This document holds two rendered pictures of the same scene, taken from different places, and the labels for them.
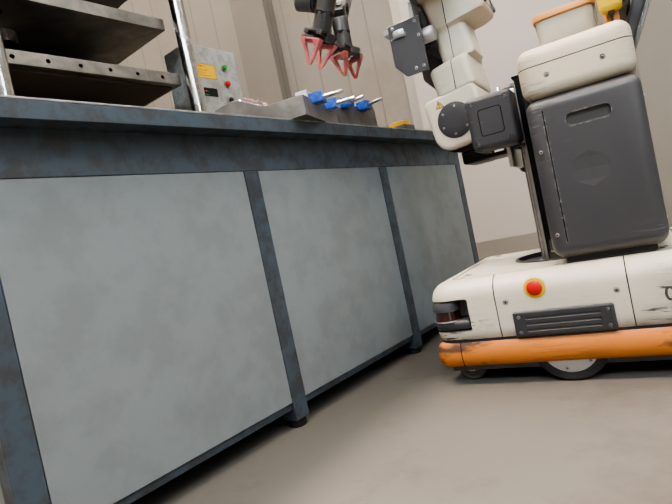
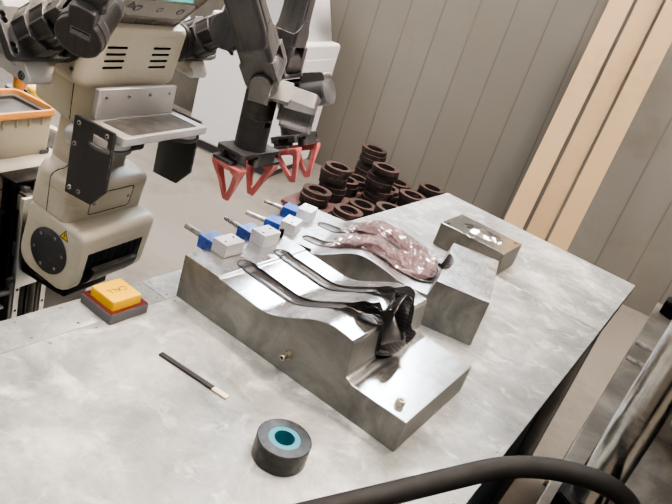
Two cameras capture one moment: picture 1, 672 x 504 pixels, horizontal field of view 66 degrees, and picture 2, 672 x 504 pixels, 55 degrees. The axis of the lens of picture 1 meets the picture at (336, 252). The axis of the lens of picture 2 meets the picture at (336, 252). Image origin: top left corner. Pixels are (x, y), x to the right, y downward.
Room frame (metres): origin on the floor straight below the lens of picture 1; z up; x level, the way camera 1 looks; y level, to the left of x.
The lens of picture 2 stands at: (2.97, -0.18, 1.45)
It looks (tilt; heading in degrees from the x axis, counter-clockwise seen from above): 24 degrees down; 169
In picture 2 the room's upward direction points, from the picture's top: 19 degrees clockwise
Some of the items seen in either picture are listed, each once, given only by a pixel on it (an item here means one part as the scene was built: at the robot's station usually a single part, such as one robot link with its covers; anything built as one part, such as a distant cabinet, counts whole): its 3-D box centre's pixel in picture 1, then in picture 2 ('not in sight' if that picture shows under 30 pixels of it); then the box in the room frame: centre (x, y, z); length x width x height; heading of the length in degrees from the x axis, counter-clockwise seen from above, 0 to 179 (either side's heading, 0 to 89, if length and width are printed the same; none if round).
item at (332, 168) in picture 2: not in sight; (375, 195); (-0.80, 0.64, 0.20); 1.09 x 0.79 x 0.39; 149
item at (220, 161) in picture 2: (351, 64); (235, 175); (1.85, -0.19, 1.05); 0.07 x 0.07 x 0.09; 52
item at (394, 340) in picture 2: not in sight; (332, 285); (1.92, 0.03, 0.92); 0.35 x 0.16 x 0.09; 52
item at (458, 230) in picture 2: not in sight; (477, 243); (1.30, 0.52, 0.83); 0.20 x 0.15 x 0.07; 52
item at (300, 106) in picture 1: (247, 125); (384, 258); (1.61, 0.19, 0.85); 0.50 x 0.26 x 0.11; 69
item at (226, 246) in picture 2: (366, 104); (209, 240); (1.81, -0.21, 0.89); 0.13 x 0.05 x 0.05; 51
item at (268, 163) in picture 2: (344, 63); (250, 172); (1.82, -0.16, 1.05); 0.07 x 0.07 x 0.09; 52
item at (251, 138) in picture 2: (344, 43); (252, 136); (1.83, -0.18, 1.12); 0.10 x 0.07 x 0.07; 142
